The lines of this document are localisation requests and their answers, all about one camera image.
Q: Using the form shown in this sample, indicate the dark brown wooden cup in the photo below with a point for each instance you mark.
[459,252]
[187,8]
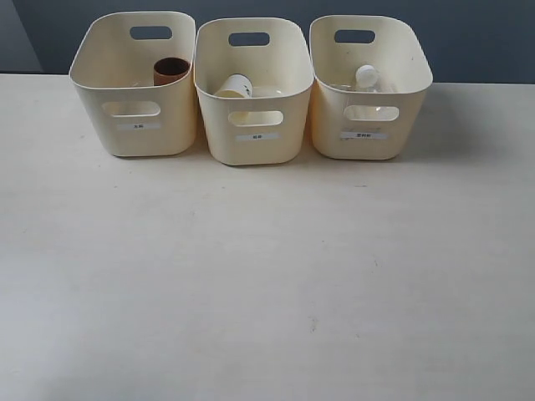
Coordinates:
[169,70]

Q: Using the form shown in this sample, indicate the middle cream plastic bin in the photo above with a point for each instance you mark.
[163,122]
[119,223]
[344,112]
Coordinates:
[273,54]

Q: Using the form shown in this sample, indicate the right cream plastic bin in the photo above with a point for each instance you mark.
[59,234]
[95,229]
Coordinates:
[338,45]

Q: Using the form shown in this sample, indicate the white paper cup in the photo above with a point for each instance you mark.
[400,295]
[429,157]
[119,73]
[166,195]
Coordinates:
[236,86]

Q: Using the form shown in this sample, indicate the left cream plastic bin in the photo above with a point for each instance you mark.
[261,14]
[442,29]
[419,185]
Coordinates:
[113,73]

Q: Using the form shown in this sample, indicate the clear bottle white cap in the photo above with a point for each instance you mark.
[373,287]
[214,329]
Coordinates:
[368,79]

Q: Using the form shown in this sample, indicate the cream plastic bin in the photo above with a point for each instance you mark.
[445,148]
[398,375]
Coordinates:
[113,73]
[273,54]
[338,45]

